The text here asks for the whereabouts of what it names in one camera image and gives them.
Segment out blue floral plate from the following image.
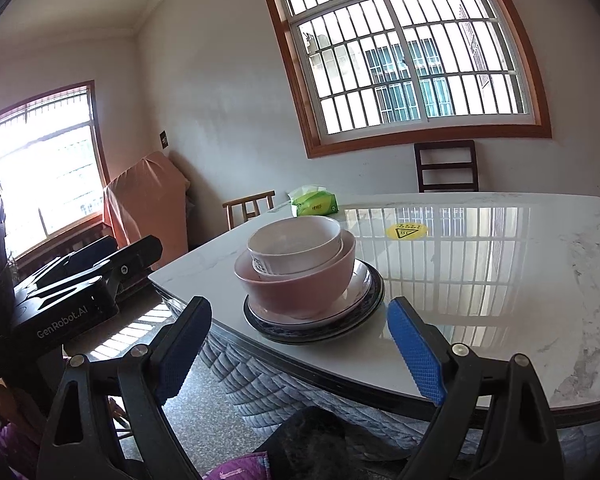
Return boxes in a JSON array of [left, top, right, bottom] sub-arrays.
[[242, 261, 385, 346]]

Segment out white plate pink flowers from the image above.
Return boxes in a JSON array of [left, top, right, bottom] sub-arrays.
[[246, 259, 373, 330]]

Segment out pink bowl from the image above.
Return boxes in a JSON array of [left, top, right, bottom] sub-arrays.
[[234, 230, 356, 320]]

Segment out white bowl orange stripes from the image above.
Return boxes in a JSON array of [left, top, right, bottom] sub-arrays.
[[252, 242, 344, 281]]

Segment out white bowl blue stripes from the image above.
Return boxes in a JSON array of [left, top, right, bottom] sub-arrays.
[[247, 216, 342, 273]]

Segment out orange covered furniture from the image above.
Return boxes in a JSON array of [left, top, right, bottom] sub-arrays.
[[102, 152, 189, 271]]

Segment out quilted grey table skirt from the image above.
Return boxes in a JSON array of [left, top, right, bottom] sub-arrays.
[[159, 299, 600, 466]]

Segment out yellow warning sticker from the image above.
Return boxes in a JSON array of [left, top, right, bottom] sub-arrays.
[[386, 222, 428, 240]]

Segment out light wooden chair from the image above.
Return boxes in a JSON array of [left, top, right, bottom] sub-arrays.
[[222, 190, 275, 230]]

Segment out dark wooden chair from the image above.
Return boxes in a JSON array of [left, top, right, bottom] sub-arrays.
[[414, 140, 480, 193]]

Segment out green tissue pack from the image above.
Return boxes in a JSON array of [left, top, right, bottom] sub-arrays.
[[288, 184, 339, 217]]

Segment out wooden framed barred window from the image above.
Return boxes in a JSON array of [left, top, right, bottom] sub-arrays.
[[265, 0, 552, 158]]

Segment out side window wooden frame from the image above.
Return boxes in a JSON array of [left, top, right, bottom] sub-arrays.
[[0, 81, 109, 257]]

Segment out black wall switch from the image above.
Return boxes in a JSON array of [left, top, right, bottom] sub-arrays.
[[159, 130, 169, 150]]

